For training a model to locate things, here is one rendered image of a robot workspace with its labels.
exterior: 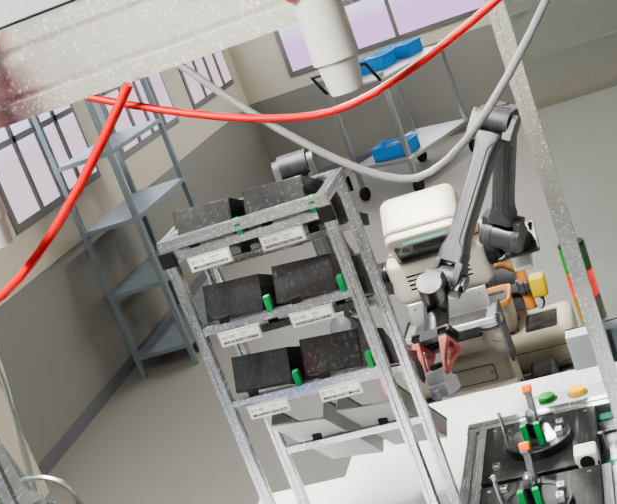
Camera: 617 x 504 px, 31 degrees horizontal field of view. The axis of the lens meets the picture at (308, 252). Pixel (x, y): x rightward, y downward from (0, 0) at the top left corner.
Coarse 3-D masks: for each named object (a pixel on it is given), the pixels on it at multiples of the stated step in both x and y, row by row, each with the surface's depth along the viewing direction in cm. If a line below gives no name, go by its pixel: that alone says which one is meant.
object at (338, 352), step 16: (320, 336) 217; (336, 336) 216; (352, 336) 214; (384, 336) 224; (304, 352) 219; (320, 352) 217; (336, 352) 216; (352, 352) 214; (416, 352) 238; (304, 368) 219; (320, 368) 217; (336, 368) 215; (352, 368) 216
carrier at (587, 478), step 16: (496, 480) 204; (528, 480) 205; (544, 480) 212; (560, 480) 214; (576, 480) 212; (592, 480) 210; (480, 496) 219; (496, 496) 217; (512, 496) 211; (528, 496) 205; (544, 496) 207; (560, 496) 202; (576, 496) 207; (592, 496) 205
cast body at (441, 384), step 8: (432, 368) 242; (440, 368) 240; (432, 376) 241; (440, 376) 240; (448, 376) 241; (456, 376) 244; (432, 384) 241; (440, 384) 240; (448, 384) 240; (456, 384) 243; (432, 392) 241; (440, 392) 239; (448, 392) 239
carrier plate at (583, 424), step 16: (544, 416) 241; (560, 416) 239; (576, 416) 236; (592, 416) 234; (496, 432) 242; (576, 432) 230; (592, 432) 227; (496, 448) 235; (512, 464) 226; (544, 464) 222; (560, 464) 220; (576, 464) 218; (512, 480) 221
